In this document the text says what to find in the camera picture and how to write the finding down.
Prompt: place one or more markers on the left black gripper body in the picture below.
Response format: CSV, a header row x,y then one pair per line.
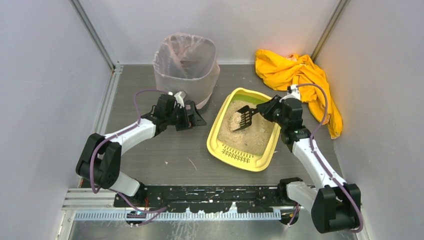
x,y
185,116

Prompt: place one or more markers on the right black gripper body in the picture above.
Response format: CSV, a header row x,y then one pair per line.
x,y
267,108

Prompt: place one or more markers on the black litter scoop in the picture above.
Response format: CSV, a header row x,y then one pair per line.
x,y
242,118

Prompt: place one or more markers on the yellow litter box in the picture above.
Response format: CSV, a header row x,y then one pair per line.
x,y
249,149

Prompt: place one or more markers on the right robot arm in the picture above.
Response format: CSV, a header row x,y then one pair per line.
x,y
334,204

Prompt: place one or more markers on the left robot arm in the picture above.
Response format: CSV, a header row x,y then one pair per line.
x,y
100,160

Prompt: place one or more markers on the yellow cloth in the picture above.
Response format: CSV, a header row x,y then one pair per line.
x,y
278,72

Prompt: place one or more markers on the trash bin with pink bag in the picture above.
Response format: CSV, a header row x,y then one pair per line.
x,y
188,63

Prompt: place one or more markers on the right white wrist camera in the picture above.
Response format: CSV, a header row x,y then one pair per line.
x,y
292,93

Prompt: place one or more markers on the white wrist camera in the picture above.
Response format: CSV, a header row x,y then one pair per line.
x,y
179,97
292,93

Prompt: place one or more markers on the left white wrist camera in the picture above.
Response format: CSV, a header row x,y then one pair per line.
x,y
179,97

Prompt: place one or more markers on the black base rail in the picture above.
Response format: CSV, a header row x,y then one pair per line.
x,y
211,199

